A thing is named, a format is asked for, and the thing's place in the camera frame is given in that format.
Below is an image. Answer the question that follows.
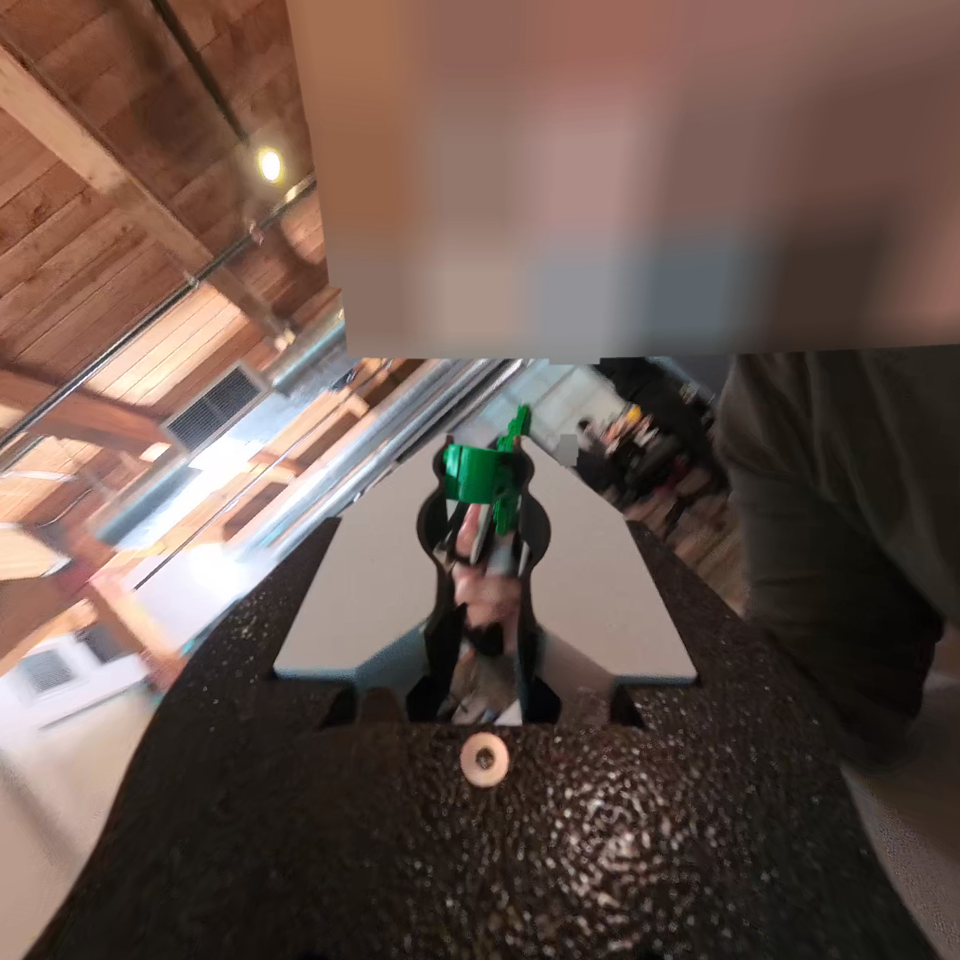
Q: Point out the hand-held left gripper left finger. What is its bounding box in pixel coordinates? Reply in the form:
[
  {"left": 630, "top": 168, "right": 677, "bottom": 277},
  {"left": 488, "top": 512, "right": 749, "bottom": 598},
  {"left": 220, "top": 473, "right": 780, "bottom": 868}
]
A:
[{"left": 273, "top": 435, "right": 481, "bottom": 719}]

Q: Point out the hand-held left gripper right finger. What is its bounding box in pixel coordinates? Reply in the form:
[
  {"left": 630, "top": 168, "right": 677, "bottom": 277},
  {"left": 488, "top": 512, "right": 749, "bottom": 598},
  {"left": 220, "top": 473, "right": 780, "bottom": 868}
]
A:
[{"left": 516, "top": 437, "right": 699, "bottom": 723}]

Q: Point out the green round brick piece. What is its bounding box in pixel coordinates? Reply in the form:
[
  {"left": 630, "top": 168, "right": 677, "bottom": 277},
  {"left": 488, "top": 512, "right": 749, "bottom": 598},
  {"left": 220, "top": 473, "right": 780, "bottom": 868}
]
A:
[{"left": 441, "top": 403, "right": 535, "bottom": 537}]

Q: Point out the white ceiling vent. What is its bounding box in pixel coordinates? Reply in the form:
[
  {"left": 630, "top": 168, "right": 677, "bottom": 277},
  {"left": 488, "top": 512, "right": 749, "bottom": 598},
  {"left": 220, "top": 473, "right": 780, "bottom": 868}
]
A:
[{"left": 161, "top": 360, "right": 270, "bottom": 453}]

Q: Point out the silver air duct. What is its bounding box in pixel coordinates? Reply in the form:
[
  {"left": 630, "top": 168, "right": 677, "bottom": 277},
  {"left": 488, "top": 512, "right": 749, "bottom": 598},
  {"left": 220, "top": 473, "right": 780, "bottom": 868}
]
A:
[{"left": 266, "top": 330, "right": 357, "bottom": 395}]

